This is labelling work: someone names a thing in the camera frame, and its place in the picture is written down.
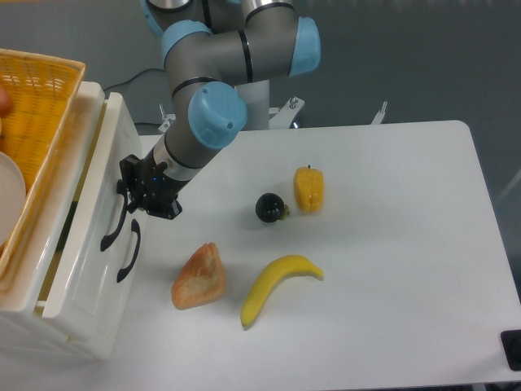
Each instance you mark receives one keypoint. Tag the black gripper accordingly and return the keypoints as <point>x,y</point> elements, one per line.
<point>153,182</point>

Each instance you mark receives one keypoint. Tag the white top drawer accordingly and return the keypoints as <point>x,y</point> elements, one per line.
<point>95,221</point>

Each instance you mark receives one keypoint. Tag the white drawer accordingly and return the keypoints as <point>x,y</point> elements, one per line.
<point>102,291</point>
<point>95,221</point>

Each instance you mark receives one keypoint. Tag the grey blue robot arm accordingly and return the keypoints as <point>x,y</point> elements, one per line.
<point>208,50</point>

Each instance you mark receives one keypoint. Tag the white lower drawer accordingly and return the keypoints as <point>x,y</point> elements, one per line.
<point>102,291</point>

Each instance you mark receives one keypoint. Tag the white drawer cabinet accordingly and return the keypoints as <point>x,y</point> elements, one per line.
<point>22,304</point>

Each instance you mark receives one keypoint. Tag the toasted bread slice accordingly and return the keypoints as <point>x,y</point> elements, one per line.
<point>202,279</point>

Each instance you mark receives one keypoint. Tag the white plate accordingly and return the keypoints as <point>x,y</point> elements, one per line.
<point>13,196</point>

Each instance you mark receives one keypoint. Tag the orange wicker basket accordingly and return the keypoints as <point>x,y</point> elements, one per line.
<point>42,89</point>

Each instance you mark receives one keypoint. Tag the yellow banana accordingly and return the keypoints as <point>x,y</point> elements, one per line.
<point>269,278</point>

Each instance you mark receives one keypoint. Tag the yellow bell pepper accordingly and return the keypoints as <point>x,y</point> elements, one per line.
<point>309,188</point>

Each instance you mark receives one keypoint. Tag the black corner object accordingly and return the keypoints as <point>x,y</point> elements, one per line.
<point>511,342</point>

